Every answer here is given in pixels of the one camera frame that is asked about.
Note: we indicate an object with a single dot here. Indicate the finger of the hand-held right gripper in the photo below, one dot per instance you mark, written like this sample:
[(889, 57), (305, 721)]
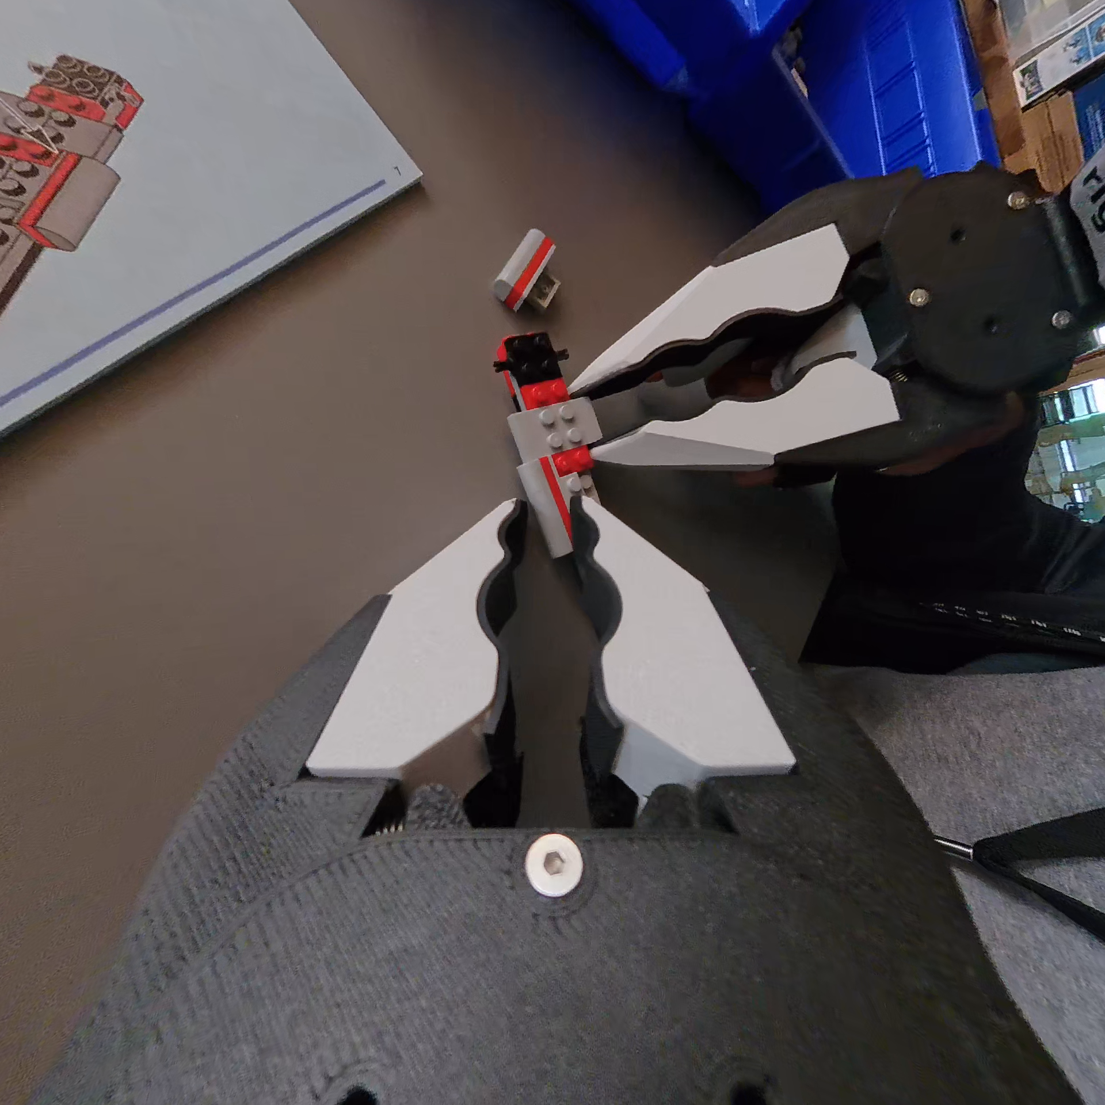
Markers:
[(829, 413), (742, 276)]

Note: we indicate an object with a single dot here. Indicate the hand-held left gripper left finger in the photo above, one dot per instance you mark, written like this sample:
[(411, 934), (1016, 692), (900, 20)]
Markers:
[(405, 681)]

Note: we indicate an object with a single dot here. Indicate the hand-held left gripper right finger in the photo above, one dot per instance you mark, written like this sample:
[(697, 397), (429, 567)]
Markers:
[(700, 681)]

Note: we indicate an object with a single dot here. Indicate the grey red brick assembly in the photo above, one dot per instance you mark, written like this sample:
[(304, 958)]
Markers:
[(522, 268), (548, 508)]

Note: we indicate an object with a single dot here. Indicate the long grey studded plate assembly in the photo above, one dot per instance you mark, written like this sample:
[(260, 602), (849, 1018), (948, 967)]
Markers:
[(553, 413)]

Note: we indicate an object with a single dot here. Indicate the pale blue instruction booklet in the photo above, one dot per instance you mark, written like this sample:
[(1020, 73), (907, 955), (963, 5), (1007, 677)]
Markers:
[(172, 216)]

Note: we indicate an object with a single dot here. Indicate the person's right forearm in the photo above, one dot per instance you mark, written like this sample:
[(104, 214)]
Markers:
[(950, 552)]

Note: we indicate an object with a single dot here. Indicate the grey desk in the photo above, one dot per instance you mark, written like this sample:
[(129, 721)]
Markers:
[(258, 560)]

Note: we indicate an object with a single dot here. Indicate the person's right hand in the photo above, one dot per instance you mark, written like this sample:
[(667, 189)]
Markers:
[(744, 379)]

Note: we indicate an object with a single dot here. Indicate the flat cardboard boxes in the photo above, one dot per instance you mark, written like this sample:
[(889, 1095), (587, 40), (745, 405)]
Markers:
[(1036, 141)]

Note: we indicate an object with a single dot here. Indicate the small printed box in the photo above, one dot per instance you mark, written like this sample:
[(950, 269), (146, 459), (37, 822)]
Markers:
[(1057, 60)]

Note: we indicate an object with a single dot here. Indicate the person's torso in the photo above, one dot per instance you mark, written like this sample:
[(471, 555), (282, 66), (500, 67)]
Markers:
[(992, 750)]

